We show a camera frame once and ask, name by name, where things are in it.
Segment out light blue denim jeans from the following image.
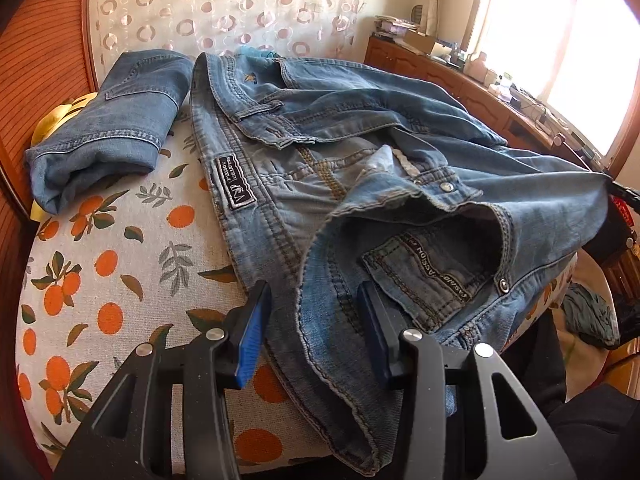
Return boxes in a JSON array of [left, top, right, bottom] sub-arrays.
[[190, 54, 608, 476]]

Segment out wooden sideboard cabinet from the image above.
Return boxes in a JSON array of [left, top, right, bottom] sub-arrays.
[[364, 35, 590, 169]]

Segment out orange print bed sheet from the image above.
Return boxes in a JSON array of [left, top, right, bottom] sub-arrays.
[[14, 104, 580, 470]]

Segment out pink bottle on sideboard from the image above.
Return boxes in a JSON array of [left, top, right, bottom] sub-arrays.
[[463, 51, 487, 84]]

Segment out open cardboard box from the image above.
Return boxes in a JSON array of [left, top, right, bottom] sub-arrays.
[[402, 30, 452, 56]]

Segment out dark blue folded jeans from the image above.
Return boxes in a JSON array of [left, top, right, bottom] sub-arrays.
[[25, 49, 193, 214]]

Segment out stack of papers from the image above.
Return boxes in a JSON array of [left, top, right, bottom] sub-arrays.
[[374, 15, 419, 38]]

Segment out yellow plush toy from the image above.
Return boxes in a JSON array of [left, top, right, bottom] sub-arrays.
[[29, 91, 99, 224]]

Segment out circle pattern sheer curtain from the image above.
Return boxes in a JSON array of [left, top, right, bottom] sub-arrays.
[[89, 0, 367, 79]]

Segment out cardboard box with blue items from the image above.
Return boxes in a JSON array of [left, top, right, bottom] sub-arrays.
[[236, 46, 280, 58]]

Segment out wooden louvered wardrobe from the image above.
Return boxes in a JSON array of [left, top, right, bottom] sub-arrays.
[[1, 0, 98, 479]]

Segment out window with wooden frame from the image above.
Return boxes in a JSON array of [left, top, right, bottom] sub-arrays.
[[468, 0, 639, 162]]

